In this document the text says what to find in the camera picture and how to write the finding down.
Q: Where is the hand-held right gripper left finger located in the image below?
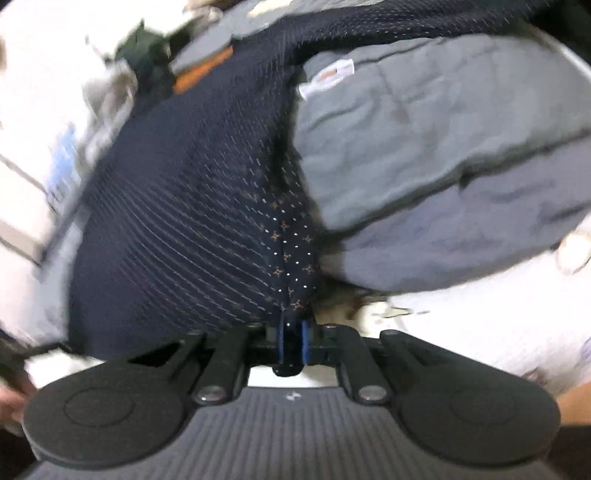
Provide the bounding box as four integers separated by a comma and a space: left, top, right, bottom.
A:
127, 322, 285, 407

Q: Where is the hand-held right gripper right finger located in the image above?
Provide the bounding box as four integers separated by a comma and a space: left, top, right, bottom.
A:
301, 320, 458, 407

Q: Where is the navy dotted garment orange lining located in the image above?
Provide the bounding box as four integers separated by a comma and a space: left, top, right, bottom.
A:
68, 0, 550, 376

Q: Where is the white printed bed sheet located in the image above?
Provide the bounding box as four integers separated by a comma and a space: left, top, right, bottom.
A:
249, 231, 591, 402

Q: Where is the blue printed pillow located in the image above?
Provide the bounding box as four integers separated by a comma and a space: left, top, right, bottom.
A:
44, 122, 93, 208

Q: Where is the grey quilted blanket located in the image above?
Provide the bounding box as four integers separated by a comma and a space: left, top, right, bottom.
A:
291, 18, 591, 296

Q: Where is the dark green garment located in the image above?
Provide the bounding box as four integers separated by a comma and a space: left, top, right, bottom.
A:
113, 23, 174, 81

